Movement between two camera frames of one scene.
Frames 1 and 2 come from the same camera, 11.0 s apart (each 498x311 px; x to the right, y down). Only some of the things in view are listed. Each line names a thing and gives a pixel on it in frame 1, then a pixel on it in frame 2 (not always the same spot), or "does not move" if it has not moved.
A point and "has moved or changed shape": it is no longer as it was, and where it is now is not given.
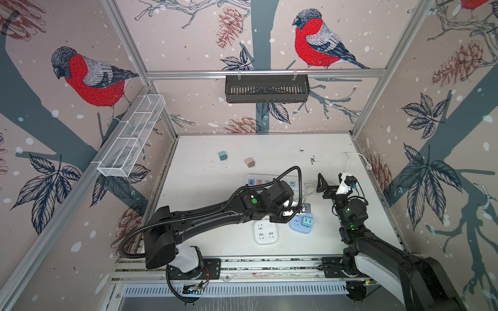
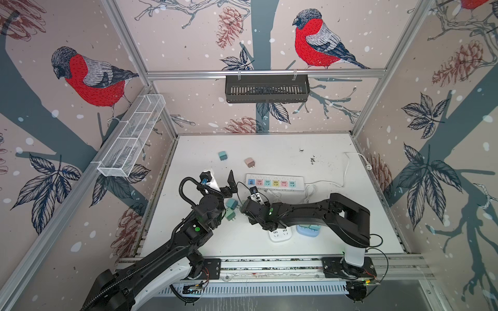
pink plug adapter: (249, 162) does not move
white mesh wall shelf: (133, 133) does not move
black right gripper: (327, 188) → (251, 219)
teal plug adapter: (222, 155) does not move
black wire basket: (270, 89) does not move
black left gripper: (276, 219) → (227, 193)
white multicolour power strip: (255, 179) does not move
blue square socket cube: (296, 223) has moved or changed shape
